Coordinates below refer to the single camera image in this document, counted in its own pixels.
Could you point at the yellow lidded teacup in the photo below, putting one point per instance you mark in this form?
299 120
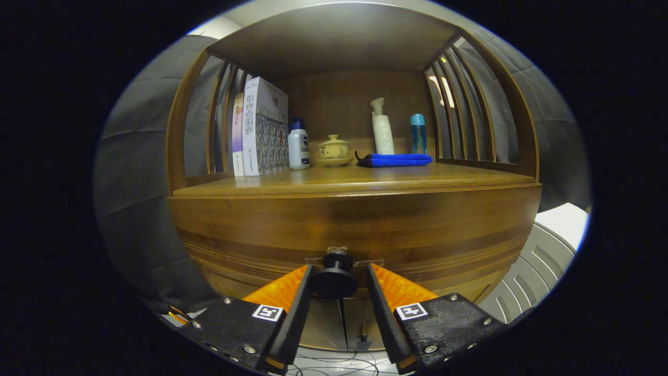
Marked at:
334 150

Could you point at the thin purple book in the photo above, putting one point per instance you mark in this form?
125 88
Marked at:
238 141

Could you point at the wooden cabinet door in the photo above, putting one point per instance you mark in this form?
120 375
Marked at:
326 324
360 318

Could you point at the wooden cabinet countertop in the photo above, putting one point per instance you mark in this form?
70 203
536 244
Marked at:
365 177

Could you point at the white plastic drawer unit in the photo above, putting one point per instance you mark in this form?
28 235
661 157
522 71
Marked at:
548 245

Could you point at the white lotion bottle blue cap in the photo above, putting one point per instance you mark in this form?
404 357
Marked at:
298 149

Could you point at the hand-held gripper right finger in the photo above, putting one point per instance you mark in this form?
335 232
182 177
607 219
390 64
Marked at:
386 324

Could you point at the white pump bottle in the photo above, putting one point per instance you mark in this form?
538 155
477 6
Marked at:
383 133

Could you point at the brown wooden drawer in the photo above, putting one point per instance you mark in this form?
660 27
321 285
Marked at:
339 219

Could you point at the black round drawer knob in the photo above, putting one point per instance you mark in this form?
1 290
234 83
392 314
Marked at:
335 282

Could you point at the blue folded cloth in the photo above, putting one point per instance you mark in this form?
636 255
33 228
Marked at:
396 160

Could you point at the thick white patterned book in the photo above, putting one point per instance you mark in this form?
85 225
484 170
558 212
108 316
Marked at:
266 130

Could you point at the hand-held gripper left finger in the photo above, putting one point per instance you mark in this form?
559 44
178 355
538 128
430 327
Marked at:
292 324

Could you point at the clear blue bottle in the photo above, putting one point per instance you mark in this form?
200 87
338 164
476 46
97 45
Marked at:
418 136

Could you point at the brown wooden cabinet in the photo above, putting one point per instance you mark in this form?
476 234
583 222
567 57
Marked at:
334 42

